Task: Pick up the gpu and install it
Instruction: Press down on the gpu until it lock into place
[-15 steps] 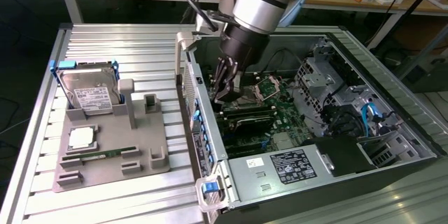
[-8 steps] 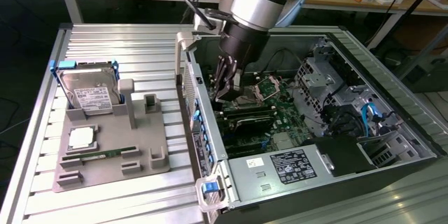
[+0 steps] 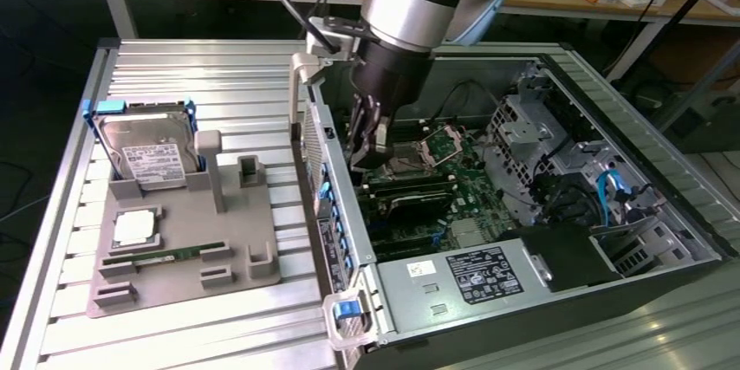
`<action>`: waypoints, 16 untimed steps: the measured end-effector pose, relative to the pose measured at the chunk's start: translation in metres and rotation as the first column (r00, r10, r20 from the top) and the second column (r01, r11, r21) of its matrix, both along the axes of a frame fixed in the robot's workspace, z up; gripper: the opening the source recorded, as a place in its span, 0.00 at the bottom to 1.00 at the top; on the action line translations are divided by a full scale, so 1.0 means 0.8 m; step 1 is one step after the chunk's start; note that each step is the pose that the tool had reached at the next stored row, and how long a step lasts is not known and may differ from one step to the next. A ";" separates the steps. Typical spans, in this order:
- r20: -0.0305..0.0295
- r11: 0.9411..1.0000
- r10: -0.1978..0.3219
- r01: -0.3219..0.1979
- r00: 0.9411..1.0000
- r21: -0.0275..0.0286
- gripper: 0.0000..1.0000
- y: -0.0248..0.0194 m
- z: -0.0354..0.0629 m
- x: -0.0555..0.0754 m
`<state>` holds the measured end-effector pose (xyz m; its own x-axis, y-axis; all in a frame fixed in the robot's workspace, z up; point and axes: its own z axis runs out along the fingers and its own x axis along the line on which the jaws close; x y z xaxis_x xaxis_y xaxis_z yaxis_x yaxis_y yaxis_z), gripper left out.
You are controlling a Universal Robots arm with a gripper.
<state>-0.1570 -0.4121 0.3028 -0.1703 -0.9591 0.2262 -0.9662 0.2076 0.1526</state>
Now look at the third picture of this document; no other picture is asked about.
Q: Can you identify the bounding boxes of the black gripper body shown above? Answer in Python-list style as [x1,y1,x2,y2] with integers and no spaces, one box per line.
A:
[349,38,435,123]

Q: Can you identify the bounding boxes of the CPU socket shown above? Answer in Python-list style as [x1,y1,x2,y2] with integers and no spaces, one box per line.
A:
[389,143,432,180]

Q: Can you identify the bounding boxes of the black RAM stick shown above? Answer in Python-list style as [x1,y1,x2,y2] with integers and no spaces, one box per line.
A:
[361,178,453,201]

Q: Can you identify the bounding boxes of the open socket cover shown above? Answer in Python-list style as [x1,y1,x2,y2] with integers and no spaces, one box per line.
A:
[419,125,467,166]

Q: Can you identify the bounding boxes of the green motherboard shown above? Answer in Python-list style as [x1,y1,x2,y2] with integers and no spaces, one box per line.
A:
[345,120,513,261]

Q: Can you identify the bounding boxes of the silver chipset heat sink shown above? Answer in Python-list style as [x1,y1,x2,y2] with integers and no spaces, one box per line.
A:
[449,219,488,249]

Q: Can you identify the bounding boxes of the perforated metal disk bay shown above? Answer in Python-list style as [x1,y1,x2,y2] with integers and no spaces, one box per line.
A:
[483,92,575,181]

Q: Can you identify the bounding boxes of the grey power supply unit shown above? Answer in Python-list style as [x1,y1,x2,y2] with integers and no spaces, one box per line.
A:
[369,239,552,333]

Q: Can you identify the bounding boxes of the blue case latch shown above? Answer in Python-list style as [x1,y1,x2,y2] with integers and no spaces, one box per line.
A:
[332,299,361,319]

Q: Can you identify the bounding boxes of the hard disk in blue caddy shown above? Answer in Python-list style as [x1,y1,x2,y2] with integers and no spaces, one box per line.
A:
[80,99,201,192]

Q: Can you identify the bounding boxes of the black plastic fan shroud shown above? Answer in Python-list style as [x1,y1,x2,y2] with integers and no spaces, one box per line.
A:
[507,224,625,294]

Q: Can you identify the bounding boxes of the green RAM stick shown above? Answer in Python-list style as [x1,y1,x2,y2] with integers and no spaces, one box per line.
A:
[131,247,227,265]

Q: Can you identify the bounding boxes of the silver CPU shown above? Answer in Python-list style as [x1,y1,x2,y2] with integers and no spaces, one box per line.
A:
[112,212,160,245]

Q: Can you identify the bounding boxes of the grey parts rack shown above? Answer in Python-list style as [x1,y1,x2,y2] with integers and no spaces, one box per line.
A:
[84,129,283,319]

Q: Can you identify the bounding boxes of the open black PC case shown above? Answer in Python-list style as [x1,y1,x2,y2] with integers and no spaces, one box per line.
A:
[287,51,740,370]

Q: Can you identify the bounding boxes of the grey slanted metal pole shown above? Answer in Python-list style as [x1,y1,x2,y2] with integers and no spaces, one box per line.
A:
[656,40,740,129]

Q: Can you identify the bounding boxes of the black slanted pole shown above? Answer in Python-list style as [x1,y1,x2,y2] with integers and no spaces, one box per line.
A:
[600,0,723,81]

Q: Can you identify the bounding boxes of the dark equipment case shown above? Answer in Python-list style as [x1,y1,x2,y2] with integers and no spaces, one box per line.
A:
[664,94,740,154]

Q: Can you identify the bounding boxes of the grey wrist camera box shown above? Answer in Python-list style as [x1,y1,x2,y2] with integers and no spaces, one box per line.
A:
[304,16,365,62]

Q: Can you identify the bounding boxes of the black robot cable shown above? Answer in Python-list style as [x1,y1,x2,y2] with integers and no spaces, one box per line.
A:
[268,0,371,54]

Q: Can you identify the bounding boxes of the blue wire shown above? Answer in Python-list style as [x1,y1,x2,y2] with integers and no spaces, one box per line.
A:
[593,168,636,229]

